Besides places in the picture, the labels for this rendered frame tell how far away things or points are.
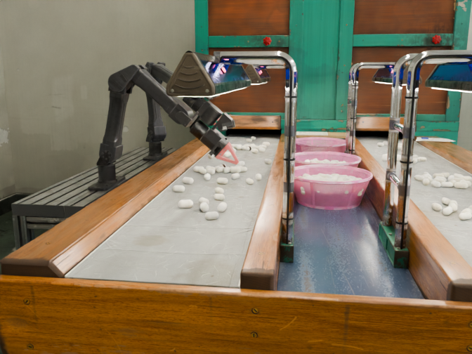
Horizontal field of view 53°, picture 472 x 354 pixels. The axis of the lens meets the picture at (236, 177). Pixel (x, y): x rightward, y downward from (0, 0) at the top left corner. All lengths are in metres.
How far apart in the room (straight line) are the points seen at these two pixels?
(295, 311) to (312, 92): 1.86
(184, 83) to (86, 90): 3.05
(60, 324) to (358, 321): 0.49
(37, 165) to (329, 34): 2.57
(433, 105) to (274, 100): 0.81
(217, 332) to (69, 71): 3.24
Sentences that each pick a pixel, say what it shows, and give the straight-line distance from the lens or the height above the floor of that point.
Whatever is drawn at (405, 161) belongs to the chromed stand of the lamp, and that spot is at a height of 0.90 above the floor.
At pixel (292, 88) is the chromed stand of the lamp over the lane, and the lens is 0.98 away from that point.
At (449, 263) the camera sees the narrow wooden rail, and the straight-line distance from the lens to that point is 0.88.
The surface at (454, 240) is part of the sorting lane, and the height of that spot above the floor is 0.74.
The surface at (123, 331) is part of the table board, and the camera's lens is 0.84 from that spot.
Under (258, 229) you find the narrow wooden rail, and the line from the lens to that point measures 0.97.
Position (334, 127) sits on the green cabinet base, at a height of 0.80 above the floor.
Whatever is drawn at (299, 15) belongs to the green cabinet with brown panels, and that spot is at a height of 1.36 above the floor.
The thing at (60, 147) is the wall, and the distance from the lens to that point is 3.97.
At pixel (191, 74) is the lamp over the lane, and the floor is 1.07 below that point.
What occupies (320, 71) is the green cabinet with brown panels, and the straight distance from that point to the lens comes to 2.52.
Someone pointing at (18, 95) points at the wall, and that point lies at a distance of 4.09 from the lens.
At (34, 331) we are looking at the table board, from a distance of 0.91.
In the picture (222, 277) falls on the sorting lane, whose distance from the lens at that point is 0.81.
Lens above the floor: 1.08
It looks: 12 degrees down
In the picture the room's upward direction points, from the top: straight up
